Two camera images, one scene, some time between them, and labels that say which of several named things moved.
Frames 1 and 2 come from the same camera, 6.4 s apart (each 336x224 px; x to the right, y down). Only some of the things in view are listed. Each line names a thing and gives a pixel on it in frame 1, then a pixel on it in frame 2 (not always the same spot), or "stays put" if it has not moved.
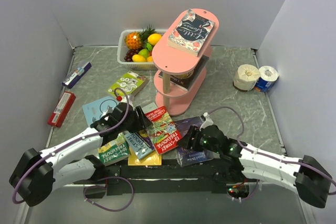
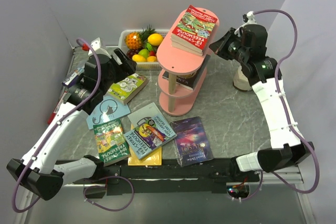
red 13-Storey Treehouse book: [163, 130] → [193, 31]
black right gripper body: [203, 141] → [236, 52]
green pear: [144, 52] stays put
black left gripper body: [131, 123] → [115, 73]
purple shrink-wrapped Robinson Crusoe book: [188, 156] stays put
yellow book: [155, 159] stays put
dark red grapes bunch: [129, 54] stays put
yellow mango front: [138, 58] stays put
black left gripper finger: [143, 123] → [121, 55]
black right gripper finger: [191, 139] → [218, 45]
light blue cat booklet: [94, 110] stays put
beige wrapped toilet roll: [245, 77] stays put
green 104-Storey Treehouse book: [114, 151] stays put
